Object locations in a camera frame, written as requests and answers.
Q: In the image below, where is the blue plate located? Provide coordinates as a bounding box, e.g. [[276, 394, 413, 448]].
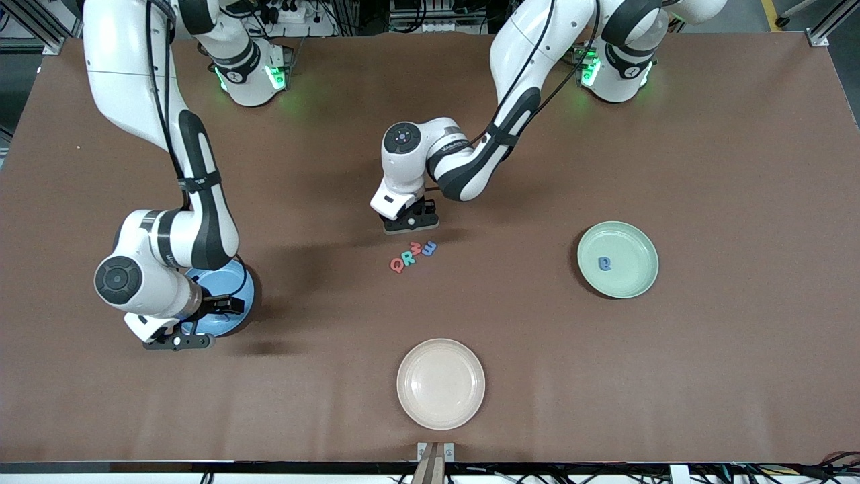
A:
[[185, 259, 256, 338]]

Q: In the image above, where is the beige plate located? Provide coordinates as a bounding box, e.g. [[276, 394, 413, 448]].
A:
[[396, 338, 486, 431]]

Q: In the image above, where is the green plate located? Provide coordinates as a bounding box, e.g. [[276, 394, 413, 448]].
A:
[[576, 220, 660, 300]]

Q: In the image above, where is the grey electronics rack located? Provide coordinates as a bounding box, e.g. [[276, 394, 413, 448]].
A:
[[390, 0, 484, 33]]

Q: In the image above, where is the white power strip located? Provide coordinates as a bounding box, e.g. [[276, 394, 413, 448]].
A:
[[259, 3, 316, 24]]

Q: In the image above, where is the brown table mat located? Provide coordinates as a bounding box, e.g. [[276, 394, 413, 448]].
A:
[[0, 32, 860, 465]]

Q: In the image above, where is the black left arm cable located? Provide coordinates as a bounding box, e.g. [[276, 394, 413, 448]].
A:
[[423, 0, 602, 192]]

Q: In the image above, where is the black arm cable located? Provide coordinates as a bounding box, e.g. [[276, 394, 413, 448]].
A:
[[144, 0, 246, 303], [423, 0, 602, 192]]

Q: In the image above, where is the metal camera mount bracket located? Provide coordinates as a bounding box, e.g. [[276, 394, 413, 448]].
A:
[[417, 442, 455, 484]]

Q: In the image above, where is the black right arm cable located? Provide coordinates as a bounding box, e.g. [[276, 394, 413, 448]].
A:
[[144, 0, 246, 303]]

